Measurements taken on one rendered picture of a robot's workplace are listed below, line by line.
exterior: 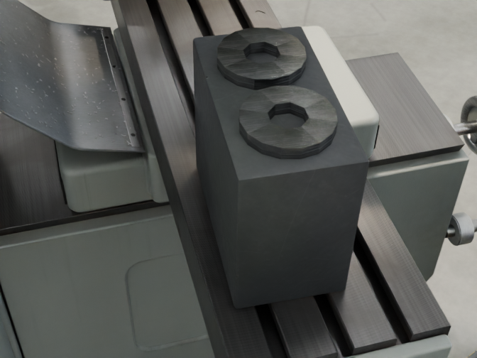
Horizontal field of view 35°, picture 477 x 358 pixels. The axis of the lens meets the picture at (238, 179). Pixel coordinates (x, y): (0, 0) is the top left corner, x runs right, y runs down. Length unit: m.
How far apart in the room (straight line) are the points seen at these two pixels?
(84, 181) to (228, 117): 0.44
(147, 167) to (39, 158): 0.23
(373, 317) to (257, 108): 0.25
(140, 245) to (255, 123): 0.57
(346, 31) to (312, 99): 2.27
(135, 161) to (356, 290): 0.43
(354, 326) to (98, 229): 0.51
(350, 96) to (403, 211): 0.25
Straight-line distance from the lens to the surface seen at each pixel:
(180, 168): 0.93
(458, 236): 1.47
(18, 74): 1.09
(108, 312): 1.33
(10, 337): 1.33
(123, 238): 1.20
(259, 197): 0.67
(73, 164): 1.11
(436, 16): 3.15
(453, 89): 2.77
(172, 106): 1.02
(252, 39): 0.79
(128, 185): 1.13
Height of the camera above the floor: 1.62
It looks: 44 degrees down
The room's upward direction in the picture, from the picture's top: 1 degrees clockwise
